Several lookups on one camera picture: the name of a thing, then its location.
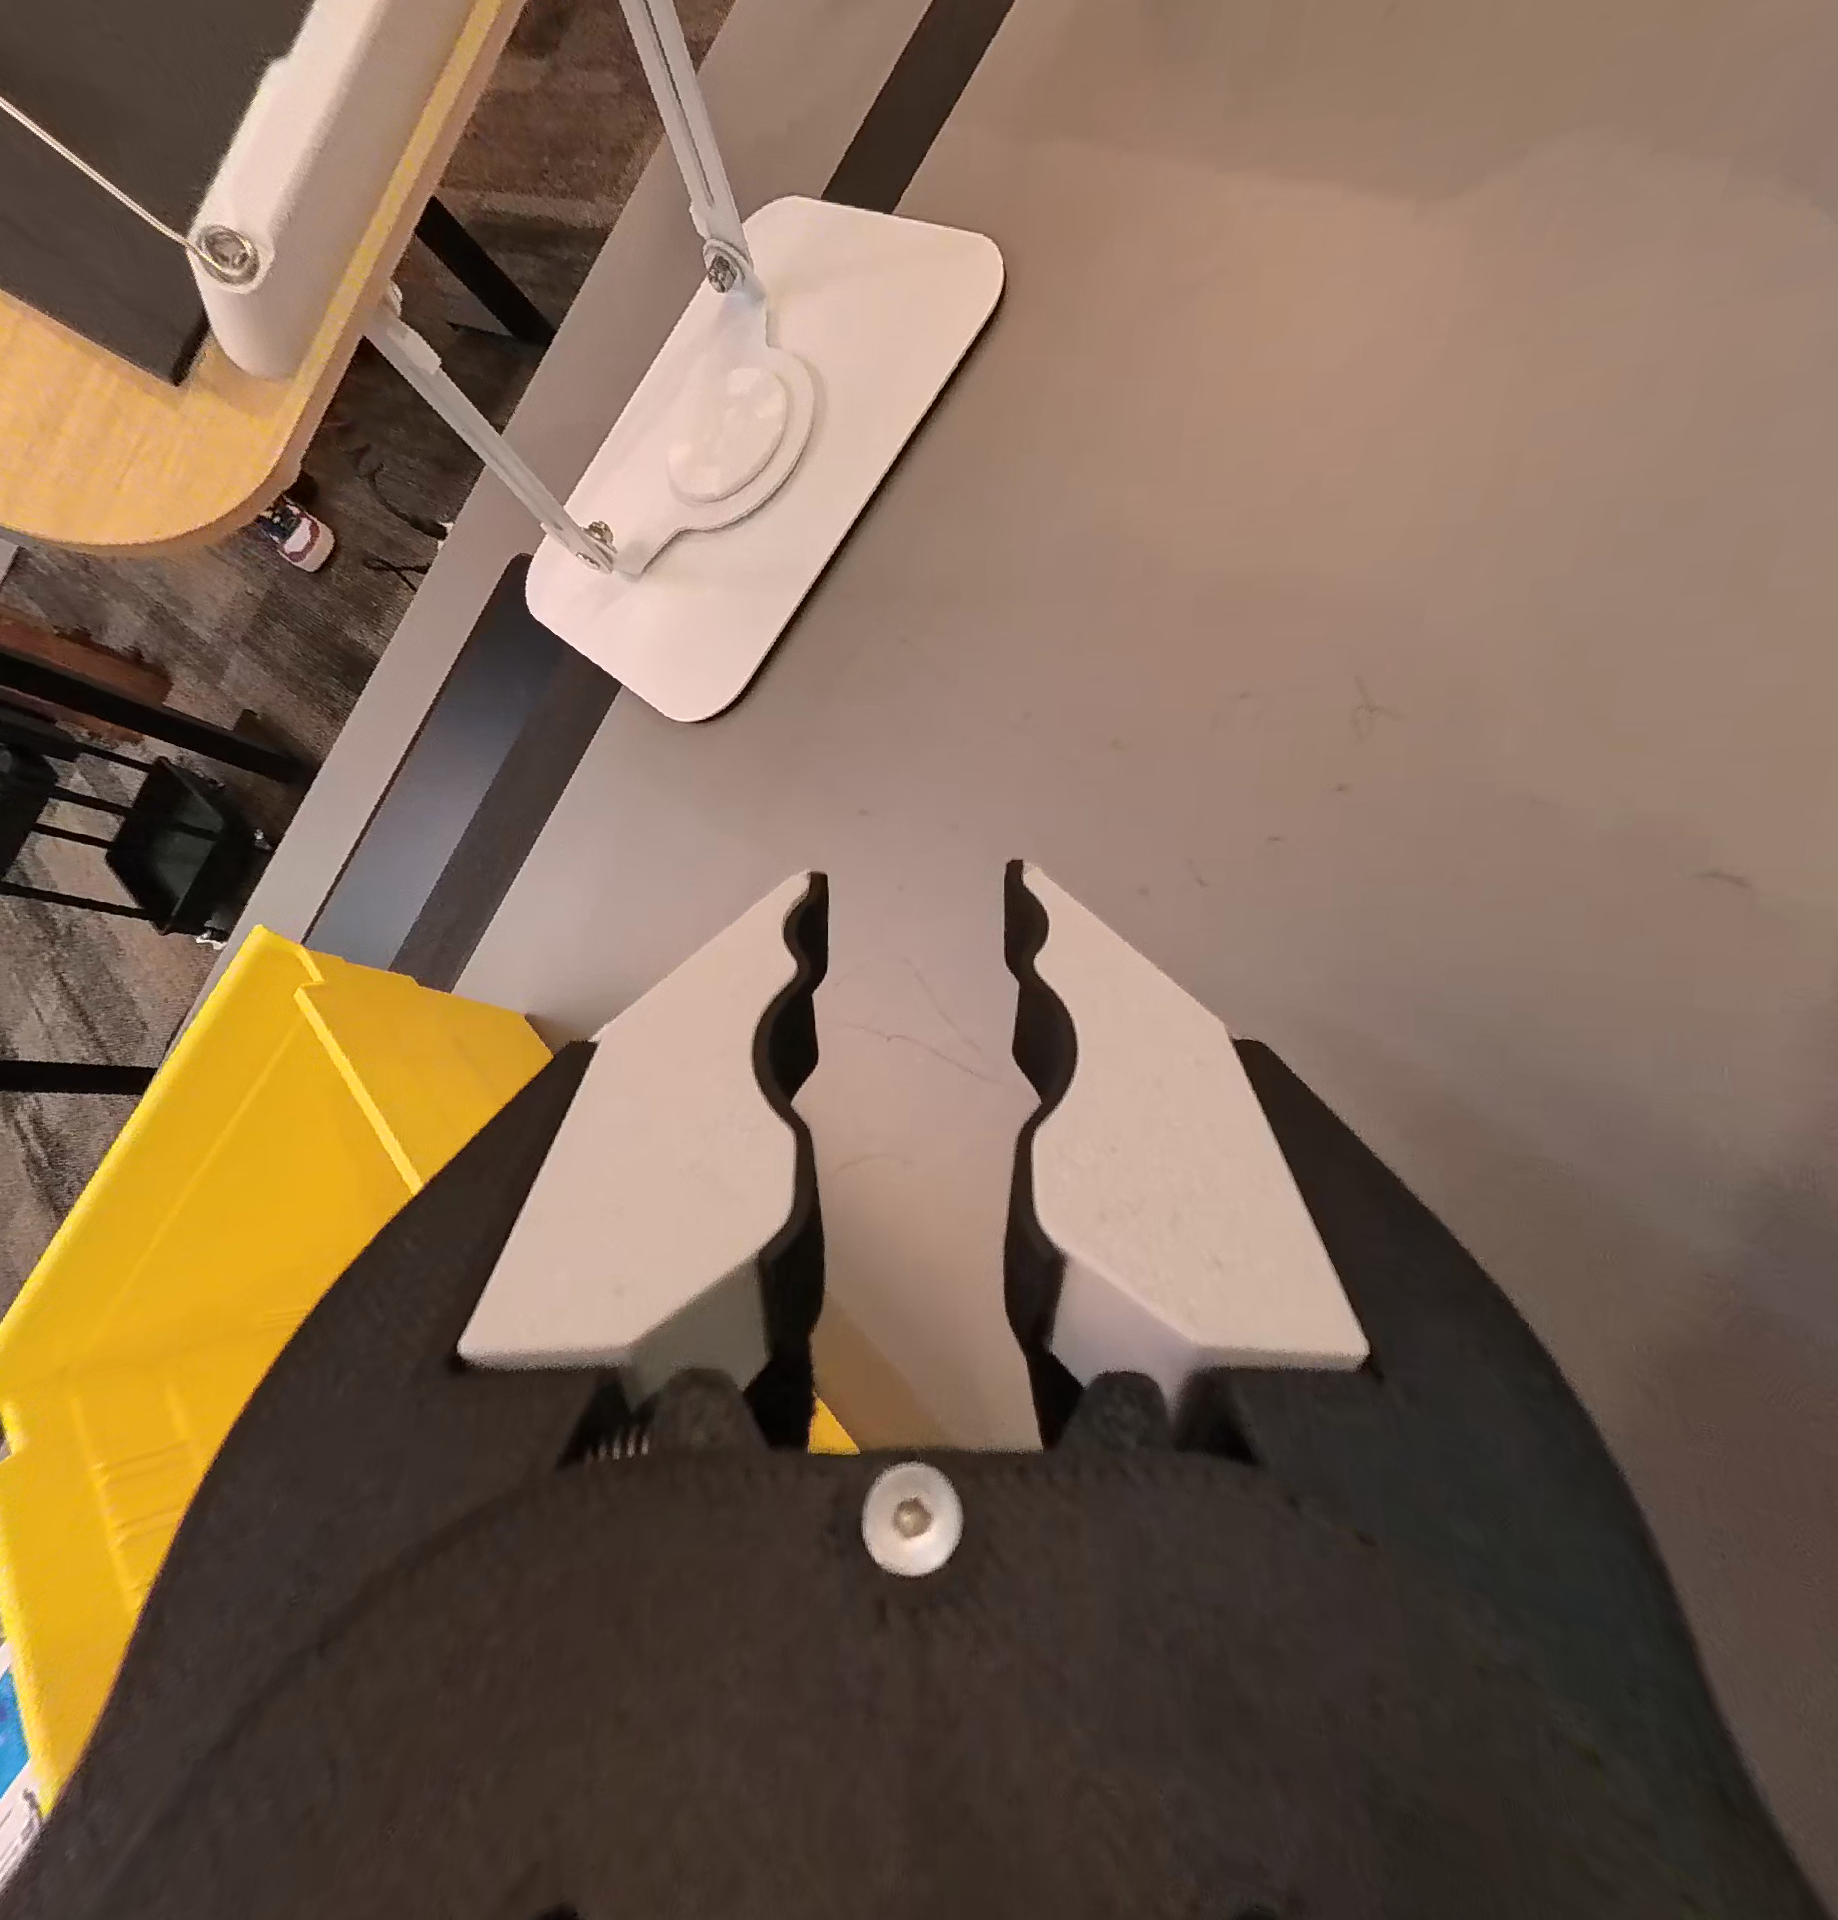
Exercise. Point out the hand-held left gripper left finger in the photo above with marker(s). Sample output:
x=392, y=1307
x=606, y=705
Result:
x=648, y=1201

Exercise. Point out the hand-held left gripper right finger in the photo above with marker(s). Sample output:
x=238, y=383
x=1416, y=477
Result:
x=1189, y=1201

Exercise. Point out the yellow plastic storage bin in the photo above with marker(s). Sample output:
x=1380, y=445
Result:
x=229, y=1201

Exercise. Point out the black utility cart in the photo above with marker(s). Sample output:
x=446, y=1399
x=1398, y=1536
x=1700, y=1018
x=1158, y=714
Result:
x=185, y=854

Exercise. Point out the colourful sneaker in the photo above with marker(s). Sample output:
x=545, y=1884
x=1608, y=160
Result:
x=301, y=538

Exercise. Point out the light wooden desk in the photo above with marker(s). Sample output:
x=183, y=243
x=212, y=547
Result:
x=109, y=450

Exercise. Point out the white stand head bar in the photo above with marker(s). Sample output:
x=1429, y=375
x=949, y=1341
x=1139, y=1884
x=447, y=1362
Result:
x=333, y=164

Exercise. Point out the dark desk mat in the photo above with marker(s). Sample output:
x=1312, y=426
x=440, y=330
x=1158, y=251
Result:
x=48, y=271

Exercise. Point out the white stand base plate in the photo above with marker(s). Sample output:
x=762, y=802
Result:
x=858, y=450

